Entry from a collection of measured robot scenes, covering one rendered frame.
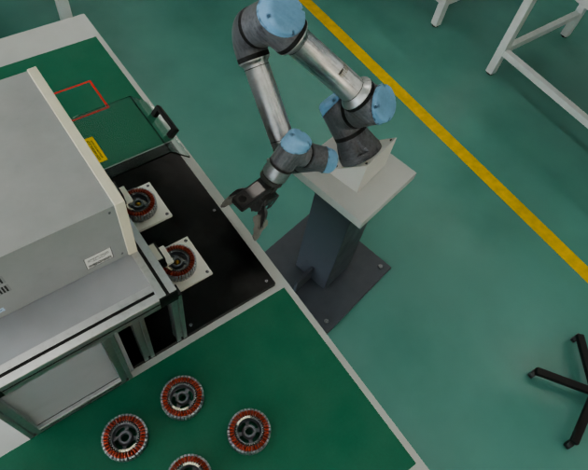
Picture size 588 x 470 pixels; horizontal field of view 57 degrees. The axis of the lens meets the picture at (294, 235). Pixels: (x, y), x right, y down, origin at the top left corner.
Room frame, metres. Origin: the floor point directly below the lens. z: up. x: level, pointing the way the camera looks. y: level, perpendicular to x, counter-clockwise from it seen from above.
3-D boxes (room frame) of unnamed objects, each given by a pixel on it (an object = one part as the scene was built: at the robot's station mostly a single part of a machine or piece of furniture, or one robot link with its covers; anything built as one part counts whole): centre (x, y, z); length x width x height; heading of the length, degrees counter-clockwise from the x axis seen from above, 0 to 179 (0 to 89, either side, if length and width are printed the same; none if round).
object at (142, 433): (0.21, 0.30, 0.77); 0.11 x 0.11 x 0.04
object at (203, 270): (0.71, 0.32, 0.78); 0.15 x 0.15 x 0.01; 47
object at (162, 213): (0.87, 0.49, 0.78); 0.15 x 0.15 x 0.01; 47
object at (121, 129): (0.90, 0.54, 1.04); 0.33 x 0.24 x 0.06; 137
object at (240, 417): (0.29, 0.00, 0.77); 0.11 x 0.11 x 0.04
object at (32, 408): (0.27, 0.44, 0.91); 0.28 x 0.03 x 0.32; 137
